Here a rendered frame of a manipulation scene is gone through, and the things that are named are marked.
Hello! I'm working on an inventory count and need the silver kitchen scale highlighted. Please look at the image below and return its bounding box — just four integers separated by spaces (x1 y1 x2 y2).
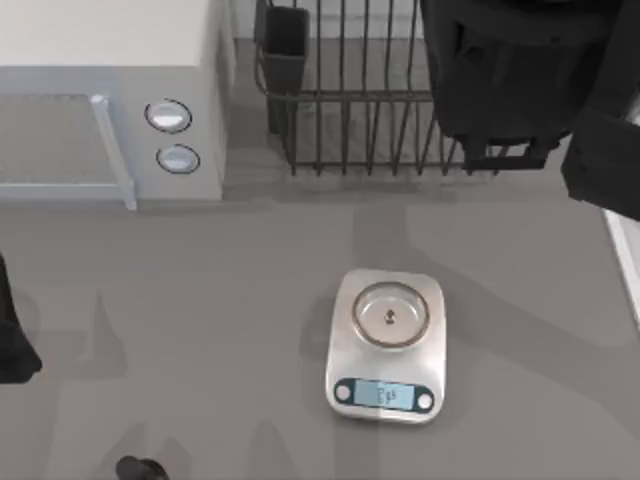
324 268 448 413

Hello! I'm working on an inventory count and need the round silver microwave knob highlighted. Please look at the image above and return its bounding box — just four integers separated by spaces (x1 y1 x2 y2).
143 98 194 135
155 143 202 177

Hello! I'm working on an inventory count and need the dark grey utensil holder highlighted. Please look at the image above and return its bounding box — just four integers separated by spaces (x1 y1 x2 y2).
254 0 311 97

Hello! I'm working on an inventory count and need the microwave oven glass door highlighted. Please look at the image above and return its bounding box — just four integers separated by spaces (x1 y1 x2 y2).
0 93 138 211

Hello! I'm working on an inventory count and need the black rounded knob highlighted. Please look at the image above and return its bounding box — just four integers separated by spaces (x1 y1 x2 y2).
115 455 170 480

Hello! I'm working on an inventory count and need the pale microwave oven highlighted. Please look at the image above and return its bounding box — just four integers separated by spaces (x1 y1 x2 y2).
0 0 237 213

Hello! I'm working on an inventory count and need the dark wire dish rack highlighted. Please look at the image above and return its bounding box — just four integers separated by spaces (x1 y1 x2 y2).
253 0 502 177

